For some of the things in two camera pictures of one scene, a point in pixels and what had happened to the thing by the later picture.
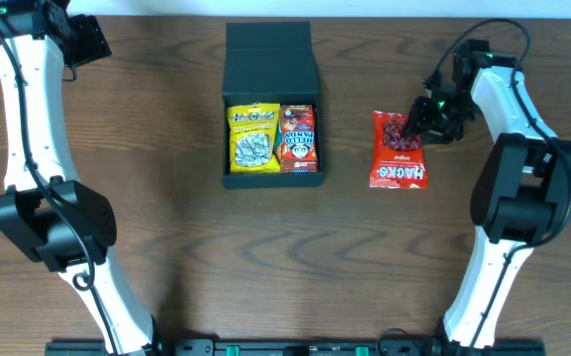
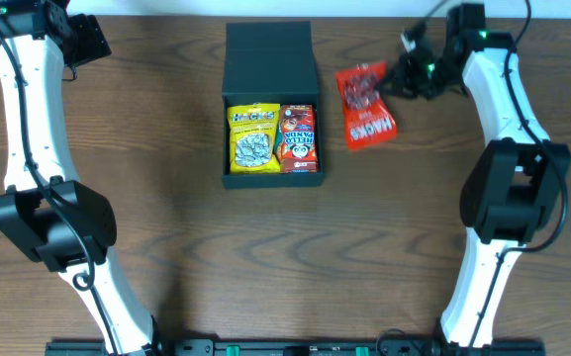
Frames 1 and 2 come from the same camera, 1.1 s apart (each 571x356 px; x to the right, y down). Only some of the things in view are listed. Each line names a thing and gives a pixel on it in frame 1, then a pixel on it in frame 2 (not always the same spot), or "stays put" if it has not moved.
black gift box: x=271 y=62 stays put
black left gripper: x=92 y=44 stays put
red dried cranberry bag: x=397 y=160 → x=367 y=120
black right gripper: x=418 y=122 → x=400 y=81
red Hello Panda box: x=297 y=144 stays put
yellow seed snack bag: x=253 y=132 stays put
